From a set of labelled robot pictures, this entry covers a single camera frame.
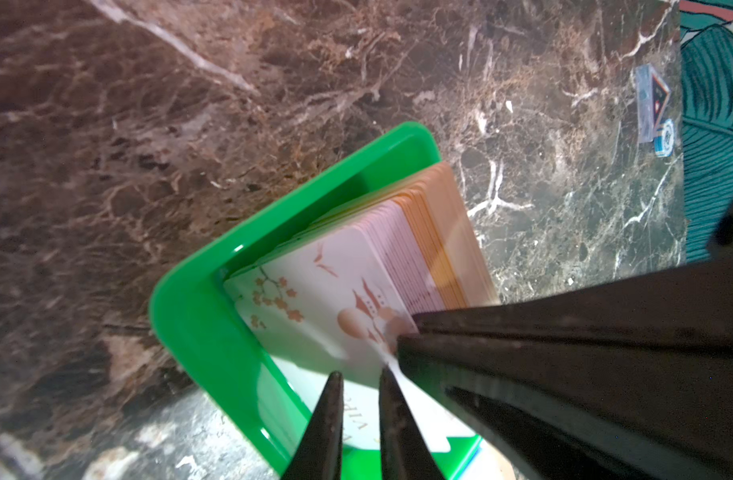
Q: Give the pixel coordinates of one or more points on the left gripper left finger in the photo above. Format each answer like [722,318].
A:
[319,455]

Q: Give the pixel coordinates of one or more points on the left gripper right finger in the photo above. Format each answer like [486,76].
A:
[403,452]

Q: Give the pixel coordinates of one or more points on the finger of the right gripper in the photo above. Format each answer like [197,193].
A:
[582,410]
[684,308]

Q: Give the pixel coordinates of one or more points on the green plastic card tray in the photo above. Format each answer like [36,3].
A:
[191,316]

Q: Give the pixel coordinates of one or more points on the small round white sticker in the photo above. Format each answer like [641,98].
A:
[664,139]

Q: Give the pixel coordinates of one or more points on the triangle marker sticker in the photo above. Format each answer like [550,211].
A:
[652,97]

